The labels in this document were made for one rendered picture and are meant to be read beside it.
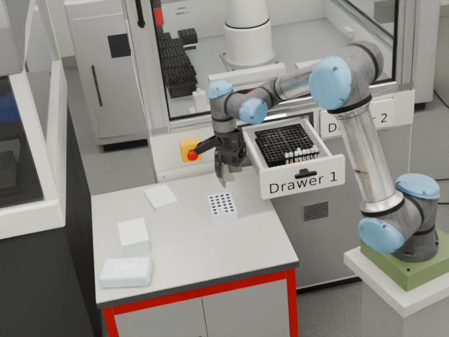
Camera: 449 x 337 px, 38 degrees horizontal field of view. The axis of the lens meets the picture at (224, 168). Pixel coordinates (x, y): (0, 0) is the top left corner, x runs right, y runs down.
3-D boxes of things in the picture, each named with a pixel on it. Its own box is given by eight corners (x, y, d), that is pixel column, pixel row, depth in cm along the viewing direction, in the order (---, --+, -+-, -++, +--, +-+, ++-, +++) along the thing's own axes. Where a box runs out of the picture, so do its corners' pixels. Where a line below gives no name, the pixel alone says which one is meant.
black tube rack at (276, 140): (319, 168, 227) (319, 152, 224) (270, 177, 225) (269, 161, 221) (300, 138, 246) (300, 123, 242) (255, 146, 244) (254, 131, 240)
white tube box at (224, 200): (238, 220, 218) (236, 210, 216) (213, 225, 218) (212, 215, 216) (231, 200, 229) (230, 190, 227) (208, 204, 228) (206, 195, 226)
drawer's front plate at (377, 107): (393, 124, 251) (394, 99, 245) (321, 138, 248) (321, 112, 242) (391, 122, 252) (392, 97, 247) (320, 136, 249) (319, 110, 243)
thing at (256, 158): (338, 178, 221) (338, 162, 218) (265, 192, 218) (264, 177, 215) (303, 125, 254) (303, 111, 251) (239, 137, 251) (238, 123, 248)
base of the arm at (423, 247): (449, 253, 186) (453, 226, 180) (403, 268, 182) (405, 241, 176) (419, 222, 197) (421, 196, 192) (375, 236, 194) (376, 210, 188)
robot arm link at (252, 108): (275, 91, 191) (247, 83, 198) (250, 107, 185) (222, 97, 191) (277, 115, 195) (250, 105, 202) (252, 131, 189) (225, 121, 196)
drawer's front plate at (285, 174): (345, 183, 220) (345, 156, 215) (262, 200, 217) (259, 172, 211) (343, 180, 222) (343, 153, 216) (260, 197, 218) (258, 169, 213)
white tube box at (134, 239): (151, 252, 208) (148, 239, 206) (124, 258, 207) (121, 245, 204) (145, 229, 219) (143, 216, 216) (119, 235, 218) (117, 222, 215)
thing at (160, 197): (178, 204, 230) (178, 200, 229) (155, 211, 227) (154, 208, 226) (166, 186, 240) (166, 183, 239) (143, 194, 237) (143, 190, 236)
